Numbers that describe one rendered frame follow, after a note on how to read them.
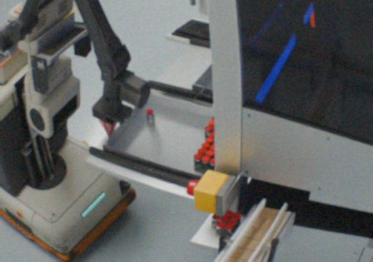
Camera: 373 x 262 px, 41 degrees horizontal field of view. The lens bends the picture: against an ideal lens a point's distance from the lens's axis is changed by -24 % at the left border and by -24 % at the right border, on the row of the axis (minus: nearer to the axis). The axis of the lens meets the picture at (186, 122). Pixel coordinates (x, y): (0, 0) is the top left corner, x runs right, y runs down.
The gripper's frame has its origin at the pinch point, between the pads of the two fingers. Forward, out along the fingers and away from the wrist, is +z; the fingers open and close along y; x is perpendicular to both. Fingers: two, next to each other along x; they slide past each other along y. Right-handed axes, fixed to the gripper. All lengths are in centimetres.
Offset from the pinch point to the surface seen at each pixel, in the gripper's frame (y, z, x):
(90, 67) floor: -100, 110, 145
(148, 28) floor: -89, 107, 201
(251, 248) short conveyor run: 52, -11, -27
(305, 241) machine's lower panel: 66, -2, -12
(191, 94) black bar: 11.7, -0.8, 26.5
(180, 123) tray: 14.0, 0.4, 14.9
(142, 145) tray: 9.3, 1.4, 2.4
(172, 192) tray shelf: 24.4, -0.9, -10.4
